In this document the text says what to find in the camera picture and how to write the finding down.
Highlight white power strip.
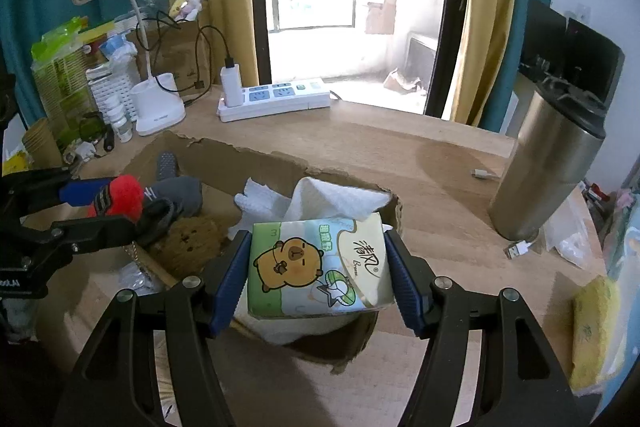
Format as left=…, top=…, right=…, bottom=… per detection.
left=216, top=77, right=332, bottom=124

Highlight white power adapter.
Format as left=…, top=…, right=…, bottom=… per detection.
left=70, top=142, right=98, bottom=164

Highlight blue and white packet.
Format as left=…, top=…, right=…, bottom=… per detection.
left=100, top=34, right=138, bottom=62

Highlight white charger with black cable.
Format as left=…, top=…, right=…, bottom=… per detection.
left=125, top=19, right=216, bottom=102

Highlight stack of brown paper cups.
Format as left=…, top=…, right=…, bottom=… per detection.
left=22, top=118, right=56, bottom=170

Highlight cardboard scrap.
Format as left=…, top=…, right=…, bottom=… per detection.
left=382, top=67, right=423, bottom=92

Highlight white desk lamp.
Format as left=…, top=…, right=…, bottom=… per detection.
left=68, top=0, right=187, bottom=136

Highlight clear plastic bag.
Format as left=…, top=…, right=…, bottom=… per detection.
left=542, top=194, right=593, bottom=268

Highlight brown cardboard box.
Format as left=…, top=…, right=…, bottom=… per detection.
left=120, top=130, right=403, bottom=375

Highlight black charger cable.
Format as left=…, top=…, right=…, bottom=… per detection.
left=191, top=25, right=234, bottom=94

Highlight yellow flat packet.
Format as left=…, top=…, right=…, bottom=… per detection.
left=2, top=144, right=33, bottom=172

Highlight steel tumbler with black lid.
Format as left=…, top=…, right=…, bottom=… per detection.
left=489, top=77, right=608, bottom=242

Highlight capybara print tissue pack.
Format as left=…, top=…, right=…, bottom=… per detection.
left=247, top=212, right=396, bottom=320

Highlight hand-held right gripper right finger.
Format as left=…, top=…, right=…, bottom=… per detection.
left=384, top=229, right=573, bottom=427

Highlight green packaged paper cups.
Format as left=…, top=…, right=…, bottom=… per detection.
left=31, top=18, right=98, bottom=152

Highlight blue printed bed sheet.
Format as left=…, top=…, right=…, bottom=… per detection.
left=605, top=197, right=640, bottom=358

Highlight clear plastic packet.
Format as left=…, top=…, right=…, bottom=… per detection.
left=117, top=259, right=166, bottom=297

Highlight white plastic basket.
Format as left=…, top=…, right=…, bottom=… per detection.
left=86, top=62, right=138, bottom=122

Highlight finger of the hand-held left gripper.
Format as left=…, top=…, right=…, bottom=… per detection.
left=49, top=213, right=146, bottom=254
left=0, top=166, right=118, bottom=219

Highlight white cloth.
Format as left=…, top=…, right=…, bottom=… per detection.
left=232, top=177, right=392, bottom=348

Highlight small yellow plush toy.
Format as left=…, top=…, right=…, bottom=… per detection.
left=170, top=0, right=202, bottom=22

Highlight white usb cable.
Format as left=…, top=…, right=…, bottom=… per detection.
left=472, top=168, right=545, bottom=261

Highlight black sliding door frame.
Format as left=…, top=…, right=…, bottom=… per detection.
left=250, top=0, right=471, bottom=120

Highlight yellow tissue pack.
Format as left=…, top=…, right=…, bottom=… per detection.
left=570, top=277, right=626, bottom=390

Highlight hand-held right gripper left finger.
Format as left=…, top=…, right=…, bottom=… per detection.
left=52, top=229, right=253, bottom=427

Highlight white charger plug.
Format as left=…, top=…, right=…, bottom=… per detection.
left=221, top=63, right=242, bottom=106

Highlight black computer monitor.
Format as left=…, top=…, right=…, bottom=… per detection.
left=565, top=18, right=626, bottom=102
left=517, top=0, right=571, bottom=78

